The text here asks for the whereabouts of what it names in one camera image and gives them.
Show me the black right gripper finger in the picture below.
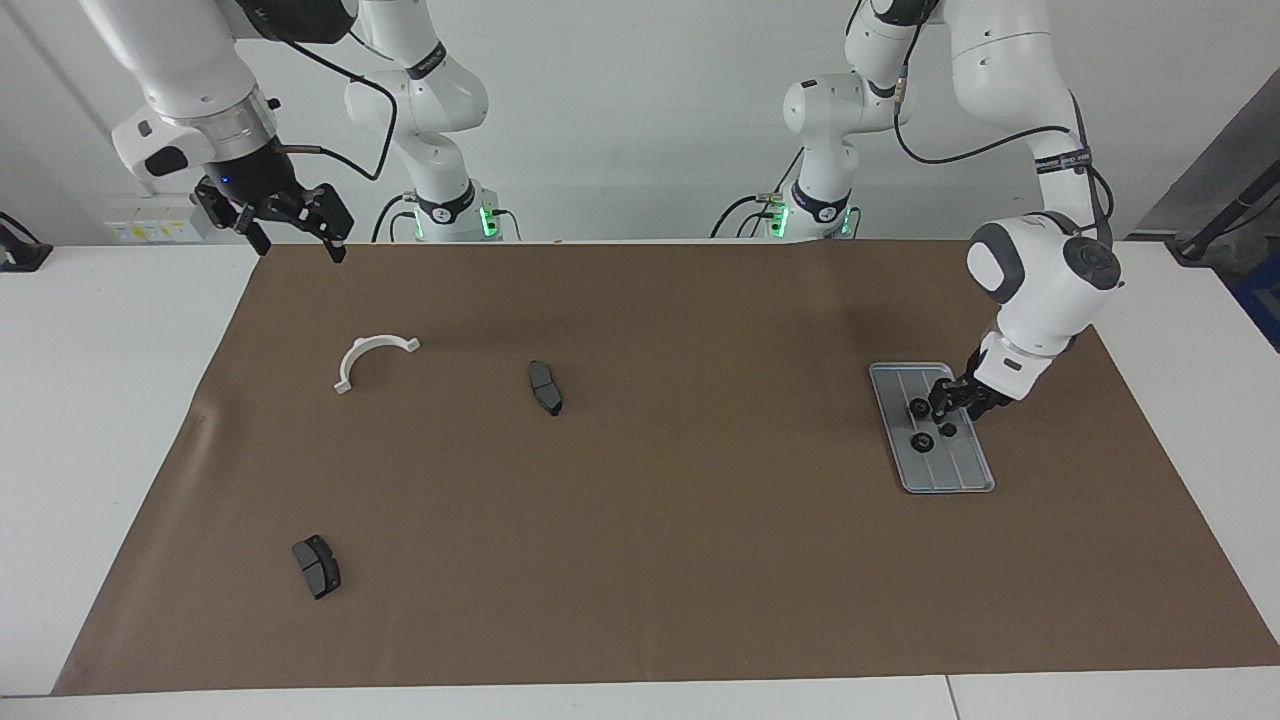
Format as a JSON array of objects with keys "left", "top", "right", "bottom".
[
  {"left": 192, "top": 178, "right": 272, "bottom": 257},
  {"left": 290, "top": 182, "right": 356, "bottom": 264}
]

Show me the silver metal tray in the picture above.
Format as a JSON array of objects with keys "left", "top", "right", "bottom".
[{"left": 868, "top": 362, "right": 997, "bottom": 495}]

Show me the slim dark grey brake pad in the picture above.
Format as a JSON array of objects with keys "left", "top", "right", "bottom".
[{"left": 527, "top": 360, "right": 565, "bottom": 418}]

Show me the black stand pole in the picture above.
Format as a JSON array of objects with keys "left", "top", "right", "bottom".
[{"left": 1165, "top": 160, "right": 1280, "bottom": 266}]

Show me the blue crate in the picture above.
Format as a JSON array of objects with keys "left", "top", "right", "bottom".
[{"left": 1232, "top": 255, "right": 1280, "bottom": 353}]

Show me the brown table mat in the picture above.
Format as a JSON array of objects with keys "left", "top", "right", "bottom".
[{"left": 52, "top": 238, "right": 1280, "bottom": 697}]

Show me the wide dark grey brake pad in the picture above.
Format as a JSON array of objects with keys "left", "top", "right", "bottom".
[{"left": 291, "top": 534, "right": 343, "bottom": 601}]

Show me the black base cable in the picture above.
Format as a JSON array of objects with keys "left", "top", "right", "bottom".
[
  {"left": 710, "top": 150, "right": 806, "bottom": 239},
  {"left": 372, "top": 192, "right": 416, "bottom": 243}
]

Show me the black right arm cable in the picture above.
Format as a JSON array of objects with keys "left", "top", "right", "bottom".
[{"left": 265, "top": 30, "right": 401, "bottom": 184}]

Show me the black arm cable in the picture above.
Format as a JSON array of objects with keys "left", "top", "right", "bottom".
[
  {"left": 893, "top": 0, "right": 1116, "bottom": 246},
  {"left": 265, "top": 30, "right": 401, "bottom": 184}
]

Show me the white wall socket box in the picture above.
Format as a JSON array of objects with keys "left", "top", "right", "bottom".
[{"left": 103, "top": 195, "right": 216, "bottom": 244}]

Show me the white half-ring bracket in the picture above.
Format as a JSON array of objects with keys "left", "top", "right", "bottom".
[{"left": 333, "top": 336, "right": 422, "bottom": 395}]

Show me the black clamp mount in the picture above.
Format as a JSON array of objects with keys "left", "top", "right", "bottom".
[{"left": 0, "top": 212, "right": 54, "bottom": 273}]

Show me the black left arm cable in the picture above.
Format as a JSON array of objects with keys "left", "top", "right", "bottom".
[{"left": 893, "top": 0, "right": 1116, "bottom": 246}]

